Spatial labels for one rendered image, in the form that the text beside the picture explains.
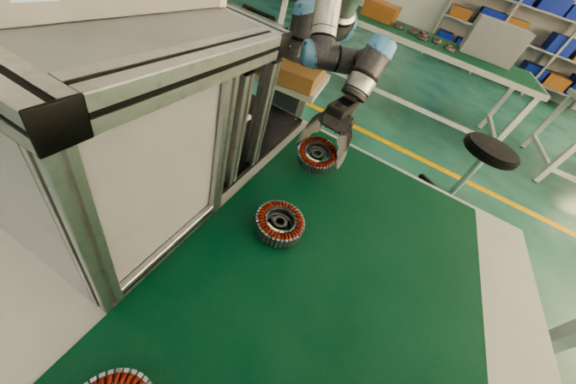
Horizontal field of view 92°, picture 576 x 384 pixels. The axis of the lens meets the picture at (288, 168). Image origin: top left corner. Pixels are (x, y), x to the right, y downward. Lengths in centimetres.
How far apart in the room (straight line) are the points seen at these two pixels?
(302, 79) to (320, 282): 84
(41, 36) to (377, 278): 66
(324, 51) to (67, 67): 65
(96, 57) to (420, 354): 66
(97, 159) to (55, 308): 30
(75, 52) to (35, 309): 39
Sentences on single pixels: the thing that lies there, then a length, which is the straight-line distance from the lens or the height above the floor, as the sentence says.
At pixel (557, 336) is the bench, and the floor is 41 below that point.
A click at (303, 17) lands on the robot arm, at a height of 100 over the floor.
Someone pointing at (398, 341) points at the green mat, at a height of 75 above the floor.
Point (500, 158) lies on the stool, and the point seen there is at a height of 56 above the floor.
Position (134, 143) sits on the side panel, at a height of 103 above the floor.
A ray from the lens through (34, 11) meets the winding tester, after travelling 42.
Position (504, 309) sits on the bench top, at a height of 75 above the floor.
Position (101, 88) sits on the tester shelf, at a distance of 30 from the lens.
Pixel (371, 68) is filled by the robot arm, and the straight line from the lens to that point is 78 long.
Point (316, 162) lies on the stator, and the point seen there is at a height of 82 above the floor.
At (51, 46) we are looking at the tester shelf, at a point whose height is 111.
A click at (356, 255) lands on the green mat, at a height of 75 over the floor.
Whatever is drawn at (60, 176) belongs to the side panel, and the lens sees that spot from 32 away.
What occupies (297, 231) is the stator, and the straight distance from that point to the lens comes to 61.
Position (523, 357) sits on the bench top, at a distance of 82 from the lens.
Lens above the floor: 126
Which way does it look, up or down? 40 degrees down
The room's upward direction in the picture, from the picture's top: 19 degrees clockwise
